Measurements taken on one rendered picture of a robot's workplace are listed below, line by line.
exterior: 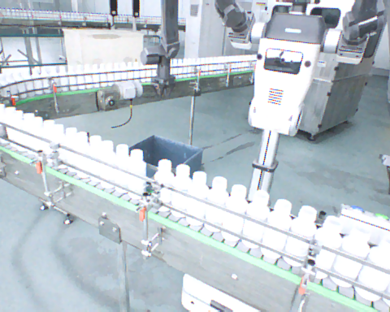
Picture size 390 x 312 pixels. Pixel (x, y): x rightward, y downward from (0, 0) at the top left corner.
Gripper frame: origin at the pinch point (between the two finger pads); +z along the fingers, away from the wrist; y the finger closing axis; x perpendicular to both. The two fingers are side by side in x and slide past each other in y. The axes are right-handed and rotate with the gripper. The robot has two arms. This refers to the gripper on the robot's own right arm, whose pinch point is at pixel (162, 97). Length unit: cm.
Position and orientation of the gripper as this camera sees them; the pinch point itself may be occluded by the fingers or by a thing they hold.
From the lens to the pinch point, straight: 132.1
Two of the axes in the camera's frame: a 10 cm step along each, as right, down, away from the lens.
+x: 8.6, 2.9, -4.1
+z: -0.8, 8.8, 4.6
